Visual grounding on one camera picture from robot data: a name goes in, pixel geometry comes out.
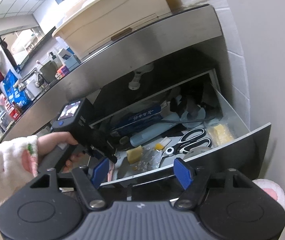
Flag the black drawer with metal handle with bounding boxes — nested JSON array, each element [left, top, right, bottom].
[[90, 68, 271, 187]]

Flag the left forearm in white sleeve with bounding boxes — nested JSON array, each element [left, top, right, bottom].
[[0, 135, 38, 202]]

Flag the left hand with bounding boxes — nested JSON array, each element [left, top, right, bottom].
[[37, 132, 85, 173]]

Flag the yellow soap bar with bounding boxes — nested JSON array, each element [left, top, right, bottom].
[[127, 145, 143, 164]]

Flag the black white scissors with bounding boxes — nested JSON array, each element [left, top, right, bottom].
[[164, 128, 212, 156]]

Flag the clear bag of screws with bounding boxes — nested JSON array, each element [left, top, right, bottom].
[[138, 148, 162, 172]]

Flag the small yellow white brush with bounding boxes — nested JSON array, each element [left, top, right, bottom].
[[154, 137, 172, 151]]

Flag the chrome sink faucet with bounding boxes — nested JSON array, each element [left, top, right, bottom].
[[17, 67, 45, 91]]

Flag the yellow sponge in plastic wrap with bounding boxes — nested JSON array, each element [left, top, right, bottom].
[[207, 124, 234, 146]]

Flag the light blue hair dryer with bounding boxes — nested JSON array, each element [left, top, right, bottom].
[[129, 108, 206, 147]]

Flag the light blue toothpaste holder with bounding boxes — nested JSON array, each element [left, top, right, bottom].
[[63, 48, 81, 71]]

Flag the blue paper box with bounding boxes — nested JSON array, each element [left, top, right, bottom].
[[109, 104, 162, 137]]

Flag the white sink drain trap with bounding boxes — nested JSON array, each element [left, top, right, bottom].
[[128, 63, 154, 90]]

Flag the blue snack bag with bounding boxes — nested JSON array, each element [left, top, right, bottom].
[[2, 70, 31, 111]]

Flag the cream dish rack box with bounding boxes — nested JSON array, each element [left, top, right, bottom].
[[52, 0, 171, 59]]

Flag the black countertop with steel edge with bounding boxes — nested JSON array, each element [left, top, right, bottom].
[[2, 4, 222, 141]]

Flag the wall mirror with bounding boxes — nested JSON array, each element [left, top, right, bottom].
[[0, 0, 64, 71]]

